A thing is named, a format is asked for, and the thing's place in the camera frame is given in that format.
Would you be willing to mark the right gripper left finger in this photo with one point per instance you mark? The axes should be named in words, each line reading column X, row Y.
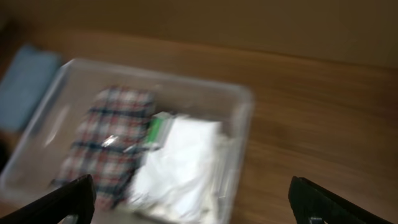
column 75, row 198

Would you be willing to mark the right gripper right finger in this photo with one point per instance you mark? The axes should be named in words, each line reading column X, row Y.
column 313, row 204

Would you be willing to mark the red plaid cloth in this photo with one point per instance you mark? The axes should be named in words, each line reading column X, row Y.
column 108, row 143

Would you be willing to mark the white printed t-shirt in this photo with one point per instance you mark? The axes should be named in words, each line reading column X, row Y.
column 176, row 179

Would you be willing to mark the clear plastic storage container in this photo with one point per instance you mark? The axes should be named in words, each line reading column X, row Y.
column 51, row 131

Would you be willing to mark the folded blue denim cloth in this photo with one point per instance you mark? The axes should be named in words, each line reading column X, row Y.
column 24, row 84

